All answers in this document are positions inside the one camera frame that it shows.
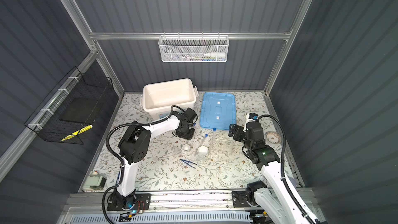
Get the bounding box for blue tweezers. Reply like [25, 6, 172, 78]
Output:
[179, 159, 197, 169]

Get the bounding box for green white small device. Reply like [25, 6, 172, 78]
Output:
[82, 171, 107, 192]

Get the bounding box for black wire mesh basket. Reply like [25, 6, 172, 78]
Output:
[24, 69, 115, 145]

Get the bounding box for white wire mesh basket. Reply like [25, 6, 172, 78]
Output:
[158, 36, 230, 63]

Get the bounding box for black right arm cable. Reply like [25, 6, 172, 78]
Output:
[256, 114, 321, 224]

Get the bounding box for white bottle in basket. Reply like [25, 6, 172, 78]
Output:
[204, 52, 227, 59]

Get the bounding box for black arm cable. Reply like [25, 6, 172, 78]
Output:
[102, 105, 187, 224]
[256, 114, 321, 224]

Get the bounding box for white plastic storage bin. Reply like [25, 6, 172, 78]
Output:
[140, 78, 199, 120]

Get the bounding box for floral tape roll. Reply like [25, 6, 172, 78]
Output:
[265, 131, 282, 144]

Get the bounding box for clear acrylic tube rack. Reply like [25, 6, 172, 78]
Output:
[209, 139, 234, 160]

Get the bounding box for small white dish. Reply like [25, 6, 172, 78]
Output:
[181, 144, 191, 152]

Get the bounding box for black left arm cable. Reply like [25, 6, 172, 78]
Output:
[102, 105, 187, 224]

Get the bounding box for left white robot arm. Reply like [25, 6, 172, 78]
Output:
[106, 105, 198, 198]

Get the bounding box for blue plastic bin lid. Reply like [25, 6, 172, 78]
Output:
[200, 92, 236, 131]

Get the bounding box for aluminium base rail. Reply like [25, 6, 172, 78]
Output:
[71, 189, 290, 212]

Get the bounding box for blue-capped test tube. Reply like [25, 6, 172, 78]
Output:
[198, 134, 208, 148]
[209, 128, 217, 159]

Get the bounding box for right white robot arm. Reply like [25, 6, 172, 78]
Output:
[229, 113, 322, 224]

